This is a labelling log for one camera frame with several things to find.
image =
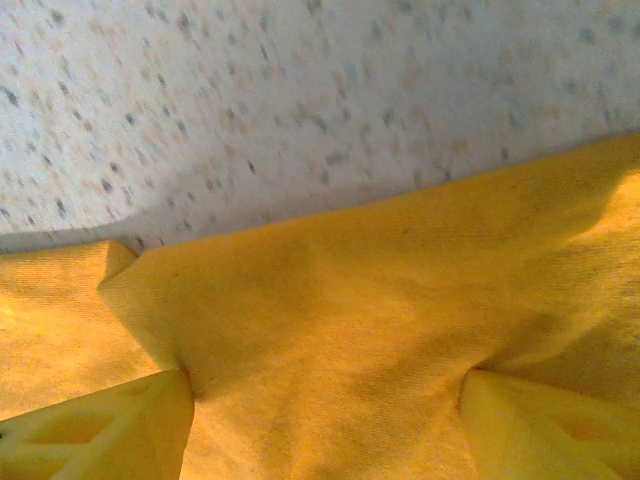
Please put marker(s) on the right gripper lattice left finger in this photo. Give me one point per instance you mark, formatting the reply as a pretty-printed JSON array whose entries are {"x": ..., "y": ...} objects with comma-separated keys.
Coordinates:
[{"x": 100, "y": 435}]

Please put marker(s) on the right gripper lattice right finger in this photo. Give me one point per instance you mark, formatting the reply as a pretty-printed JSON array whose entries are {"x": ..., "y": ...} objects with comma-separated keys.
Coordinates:
[{"x": 540, "y": 440}]

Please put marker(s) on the yellow t-shirt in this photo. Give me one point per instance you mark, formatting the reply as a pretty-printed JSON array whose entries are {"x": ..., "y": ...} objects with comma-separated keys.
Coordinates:
[{"x": 320, "y": 325}]

